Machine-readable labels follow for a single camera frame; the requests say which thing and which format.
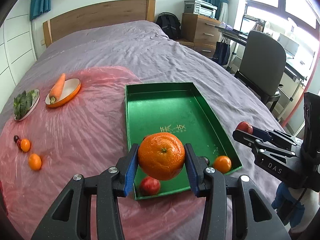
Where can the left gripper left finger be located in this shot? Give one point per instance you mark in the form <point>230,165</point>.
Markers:
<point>69,216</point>

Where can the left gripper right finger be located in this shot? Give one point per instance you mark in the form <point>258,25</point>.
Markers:
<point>252,215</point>

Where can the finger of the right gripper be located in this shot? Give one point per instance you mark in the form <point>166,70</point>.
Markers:
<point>256,144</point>
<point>277,138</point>

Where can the mandarin orange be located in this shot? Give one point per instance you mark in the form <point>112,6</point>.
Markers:
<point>35,162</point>
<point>161,156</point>

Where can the small smooth orange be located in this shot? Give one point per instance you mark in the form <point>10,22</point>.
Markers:
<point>25,145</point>

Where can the dark plum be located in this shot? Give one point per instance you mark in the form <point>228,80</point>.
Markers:
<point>206,160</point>
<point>16,138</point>

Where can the right blue gloved hand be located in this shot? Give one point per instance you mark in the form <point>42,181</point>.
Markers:
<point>289,209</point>

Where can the grey office chair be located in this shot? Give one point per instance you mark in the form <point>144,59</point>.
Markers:
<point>261,76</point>

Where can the glass desk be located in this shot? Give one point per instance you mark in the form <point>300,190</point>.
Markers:
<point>263,46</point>

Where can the green rectangular tray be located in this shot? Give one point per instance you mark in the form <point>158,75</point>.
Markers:
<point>180,109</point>

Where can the dark blue tote bag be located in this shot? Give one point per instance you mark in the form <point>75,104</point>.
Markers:
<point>222,52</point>

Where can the pink plastic sheet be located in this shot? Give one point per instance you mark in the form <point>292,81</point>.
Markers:
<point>86,136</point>

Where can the wooden drawer cabinet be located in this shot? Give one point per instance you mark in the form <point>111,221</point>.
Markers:
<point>201,32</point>

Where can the white plate with greens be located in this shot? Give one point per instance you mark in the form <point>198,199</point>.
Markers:
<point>27,104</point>

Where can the green bok choy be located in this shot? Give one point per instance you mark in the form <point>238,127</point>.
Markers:
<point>23,103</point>

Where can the orange carrot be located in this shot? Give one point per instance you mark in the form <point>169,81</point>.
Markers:
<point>56,91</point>

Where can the orange rimmed plate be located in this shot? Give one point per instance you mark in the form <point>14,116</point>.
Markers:
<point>70,90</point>

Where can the black backpack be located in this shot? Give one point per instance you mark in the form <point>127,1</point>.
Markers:
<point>170,25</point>

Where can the white printer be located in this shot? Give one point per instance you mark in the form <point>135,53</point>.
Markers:
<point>200,7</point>

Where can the white wardrobe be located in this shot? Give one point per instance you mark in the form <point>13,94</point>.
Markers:
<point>17,49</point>

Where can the wooden headboard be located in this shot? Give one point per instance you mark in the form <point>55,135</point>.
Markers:
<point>98,15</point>

